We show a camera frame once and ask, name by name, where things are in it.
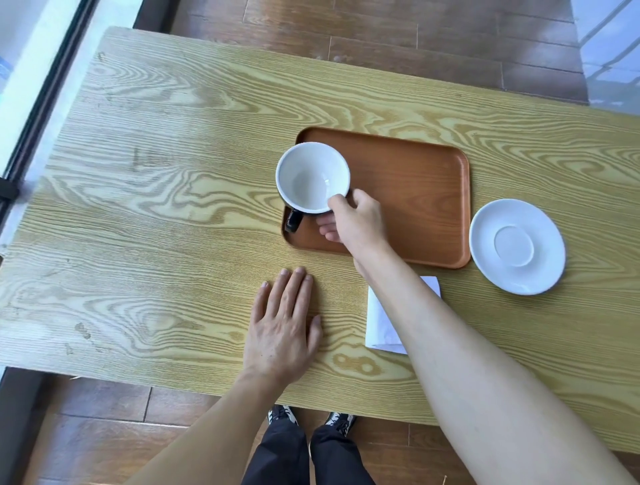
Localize person's left hand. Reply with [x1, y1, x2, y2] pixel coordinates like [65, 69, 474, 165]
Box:
[242, 267, 324, 386]

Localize person's right hand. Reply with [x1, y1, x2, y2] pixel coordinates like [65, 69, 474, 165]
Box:
[316, 188, 392, 259]

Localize white cup with black handle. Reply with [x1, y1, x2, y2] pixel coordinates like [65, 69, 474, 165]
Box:
[275, 142, 352, 234]

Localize person's right forearm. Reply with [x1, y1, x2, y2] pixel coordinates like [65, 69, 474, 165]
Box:
[352, 243, 640, 485]

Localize person's left forearm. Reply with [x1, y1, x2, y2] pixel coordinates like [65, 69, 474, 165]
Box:
[121, 369, 289, 485]

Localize white paper napkin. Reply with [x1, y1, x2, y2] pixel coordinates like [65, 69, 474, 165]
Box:
[364, 275, 442, 356]

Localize brown wooden tray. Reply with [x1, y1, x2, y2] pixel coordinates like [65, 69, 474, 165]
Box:
[281, 126, 472, 270]

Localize person's left shoe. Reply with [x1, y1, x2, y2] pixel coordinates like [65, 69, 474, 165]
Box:
[267, 404, 300, 427]

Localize person's shoe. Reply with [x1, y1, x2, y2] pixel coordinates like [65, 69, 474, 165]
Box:
[267, 404, 300, 427]
[324, 412, 358, 438]

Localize person's right shoe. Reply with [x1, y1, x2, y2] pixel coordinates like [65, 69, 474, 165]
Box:
[324, 412, 358, 438]

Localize black trousers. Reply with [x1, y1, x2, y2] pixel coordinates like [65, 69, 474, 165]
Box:
[241, 417, 377, 485]

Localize white saucer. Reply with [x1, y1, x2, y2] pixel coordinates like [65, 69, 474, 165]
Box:
[468, 198, 567, 296]

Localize glass door panel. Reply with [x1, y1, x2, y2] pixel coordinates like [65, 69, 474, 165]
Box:
[570, 0, 640, 117]

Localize black window frame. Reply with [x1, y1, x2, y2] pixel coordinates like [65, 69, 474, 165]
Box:
[0, 0, 100, 221]

